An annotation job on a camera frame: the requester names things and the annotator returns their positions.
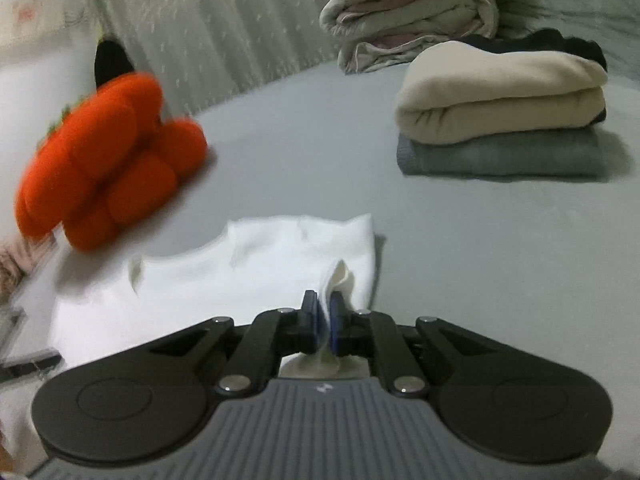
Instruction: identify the white air conditioner cover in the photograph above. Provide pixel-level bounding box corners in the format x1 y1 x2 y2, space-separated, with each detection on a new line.
0 0 76 46

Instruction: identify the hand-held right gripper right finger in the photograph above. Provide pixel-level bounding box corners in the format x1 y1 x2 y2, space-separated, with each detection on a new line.
327 292 501 395

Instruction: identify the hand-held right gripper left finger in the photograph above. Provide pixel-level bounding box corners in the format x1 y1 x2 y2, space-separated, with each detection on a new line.
150 290 321 393

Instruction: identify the folded grey pink quilt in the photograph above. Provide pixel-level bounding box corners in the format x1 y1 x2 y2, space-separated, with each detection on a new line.
320 0 501 75

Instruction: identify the folded grey garment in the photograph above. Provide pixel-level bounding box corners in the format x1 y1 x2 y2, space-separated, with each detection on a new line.
396 130 606 177

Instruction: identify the crumpled tan cloth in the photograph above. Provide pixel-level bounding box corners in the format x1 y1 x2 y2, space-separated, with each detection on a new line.
0 235 56 291

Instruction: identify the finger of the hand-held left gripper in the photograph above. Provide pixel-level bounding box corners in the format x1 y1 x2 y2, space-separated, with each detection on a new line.
0 349 63 382

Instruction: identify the white sweatshirt with orange print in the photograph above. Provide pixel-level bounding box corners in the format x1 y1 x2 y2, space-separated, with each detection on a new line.
47 212 377 381

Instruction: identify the orange pumpkin plush pillow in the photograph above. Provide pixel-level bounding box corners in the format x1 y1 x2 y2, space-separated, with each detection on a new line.
14 72 208 252

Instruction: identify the folded black garment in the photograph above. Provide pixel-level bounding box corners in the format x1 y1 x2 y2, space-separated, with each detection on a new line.
460 28 608 126

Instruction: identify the hanging black garment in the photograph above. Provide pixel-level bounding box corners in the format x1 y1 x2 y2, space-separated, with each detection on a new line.
94 37 136 86

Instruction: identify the grey star-patterned curtain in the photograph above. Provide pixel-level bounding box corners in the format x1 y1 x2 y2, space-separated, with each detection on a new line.
85 0 351 106

